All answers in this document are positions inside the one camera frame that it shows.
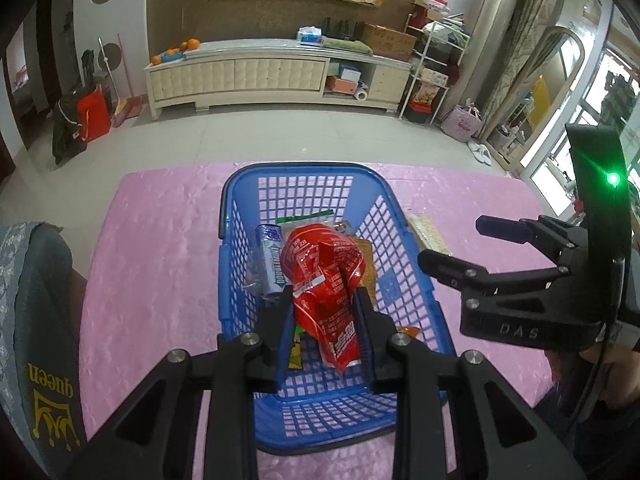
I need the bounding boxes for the clear packet of beige sticks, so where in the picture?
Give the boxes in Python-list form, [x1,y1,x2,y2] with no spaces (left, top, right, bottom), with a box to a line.
[406,212,451,253]

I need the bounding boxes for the row of dark bottles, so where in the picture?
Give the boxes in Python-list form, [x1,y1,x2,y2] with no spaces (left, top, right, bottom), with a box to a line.
[322,17,365,38]

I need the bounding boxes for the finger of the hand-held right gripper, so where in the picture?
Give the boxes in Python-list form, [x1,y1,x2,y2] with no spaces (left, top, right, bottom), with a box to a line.
[476,215,581,261]
[417,250,571,311]

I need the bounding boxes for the cartoon print box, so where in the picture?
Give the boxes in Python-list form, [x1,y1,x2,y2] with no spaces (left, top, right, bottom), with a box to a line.
[415,85,443,107]

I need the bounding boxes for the cracker packet with green end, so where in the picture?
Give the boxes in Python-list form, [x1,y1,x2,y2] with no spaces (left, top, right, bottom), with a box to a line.
[274,208,377,293]

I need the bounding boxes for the beige patterned curtain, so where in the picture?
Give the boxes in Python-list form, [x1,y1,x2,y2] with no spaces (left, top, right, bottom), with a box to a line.
[480,0,566,131]

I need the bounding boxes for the blue plastic basket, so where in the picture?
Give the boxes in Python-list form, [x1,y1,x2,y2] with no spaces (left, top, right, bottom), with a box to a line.
[216,161,458,456]

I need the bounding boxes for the wooden arched frame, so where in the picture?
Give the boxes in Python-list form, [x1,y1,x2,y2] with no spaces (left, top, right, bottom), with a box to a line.
[492,25,588,171]

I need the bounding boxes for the red snack packet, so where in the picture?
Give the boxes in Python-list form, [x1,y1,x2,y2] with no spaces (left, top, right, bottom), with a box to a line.
[280,225,368,371]

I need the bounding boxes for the orange box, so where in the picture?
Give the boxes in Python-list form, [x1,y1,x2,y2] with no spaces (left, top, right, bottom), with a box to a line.
[325,76,361,95]

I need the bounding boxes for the pink tablecloth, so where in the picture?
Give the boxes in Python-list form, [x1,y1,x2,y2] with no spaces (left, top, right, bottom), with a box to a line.
[75,162,573,480]

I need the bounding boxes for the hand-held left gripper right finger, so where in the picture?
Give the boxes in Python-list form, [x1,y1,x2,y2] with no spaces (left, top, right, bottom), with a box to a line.
[352,287,586,480]

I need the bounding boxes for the glass sliding door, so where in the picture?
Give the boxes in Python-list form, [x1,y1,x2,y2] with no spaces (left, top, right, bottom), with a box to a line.
[520,0,640,216]

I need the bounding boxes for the hanging clothes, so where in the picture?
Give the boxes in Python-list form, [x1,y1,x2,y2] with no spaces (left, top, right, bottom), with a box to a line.
[600,70,640,131]

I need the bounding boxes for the grey embroidered chair cover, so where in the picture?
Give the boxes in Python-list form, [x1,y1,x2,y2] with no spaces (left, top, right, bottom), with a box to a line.
[0,221,86,461]

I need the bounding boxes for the dark wooden door frame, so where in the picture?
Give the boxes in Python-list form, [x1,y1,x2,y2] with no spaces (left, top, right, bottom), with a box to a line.
[0,0,56,151]

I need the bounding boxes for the red black box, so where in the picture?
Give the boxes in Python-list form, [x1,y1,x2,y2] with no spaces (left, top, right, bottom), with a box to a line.
[407,102,435,125]

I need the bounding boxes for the black bag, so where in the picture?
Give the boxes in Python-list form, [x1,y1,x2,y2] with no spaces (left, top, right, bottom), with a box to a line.
[51,90,90,166]

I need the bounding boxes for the small yellow hanging cloth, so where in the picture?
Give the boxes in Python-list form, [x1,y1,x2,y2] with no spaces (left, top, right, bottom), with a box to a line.
[530,75,551,126]

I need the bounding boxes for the red bag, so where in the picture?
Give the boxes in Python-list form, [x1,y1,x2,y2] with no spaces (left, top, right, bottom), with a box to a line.
[76,85,112,140]

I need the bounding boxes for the tall standing air conditioner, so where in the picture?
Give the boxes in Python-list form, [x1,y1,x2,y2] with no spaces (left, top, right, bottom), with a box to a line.
[450,0,528,121]

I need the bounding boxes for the white handled mop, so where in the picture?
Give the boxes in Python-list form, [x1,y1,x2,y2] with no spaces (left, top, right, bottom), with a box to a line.
[97,36,120,105]

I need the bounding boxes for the pink broom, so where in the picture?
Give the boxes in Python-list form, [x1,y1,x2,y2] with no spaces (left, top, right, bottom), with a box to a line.
[110,33,146,128]

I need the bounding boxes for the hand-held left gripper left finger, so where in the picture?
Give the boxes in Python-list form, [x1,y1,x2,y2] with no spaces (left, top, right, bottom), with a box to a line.
[75,285,296,480]

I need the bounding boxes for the green folded cloth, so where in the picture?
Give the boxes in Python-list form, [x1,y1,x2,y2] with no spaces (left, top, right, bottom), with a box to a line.
[321,36,373,56]

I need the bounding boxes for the white metal shelf rack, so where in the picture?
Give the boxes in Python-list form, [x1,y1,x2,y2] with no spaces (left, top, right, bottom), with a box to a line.
[397,0,471,126]

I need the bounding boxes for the blue white stick packet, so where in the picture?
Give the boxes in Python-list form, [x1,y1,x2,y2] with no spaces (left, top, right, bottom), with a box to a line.
[245,224,286,301]

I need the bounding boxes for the cream tv cabinet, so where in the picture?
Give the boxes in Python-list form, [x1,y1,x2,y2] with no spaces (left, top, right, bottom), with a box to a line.
[144,37,413,121]

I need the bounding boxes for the pink tote bag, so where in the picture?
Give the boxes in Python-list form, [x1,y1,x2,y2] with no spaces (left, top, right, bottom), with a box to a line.
[440,100,485,142]

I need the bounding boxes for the brown cardboard box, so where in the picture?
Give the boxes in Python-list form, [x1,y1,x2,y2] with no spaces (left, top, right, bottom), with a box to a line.
[361,22,418,61]

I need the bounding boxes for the person's right hand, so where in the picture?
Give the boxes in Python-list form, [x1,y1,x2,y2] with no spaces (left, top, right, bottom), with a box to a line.
[580,325,640,401]

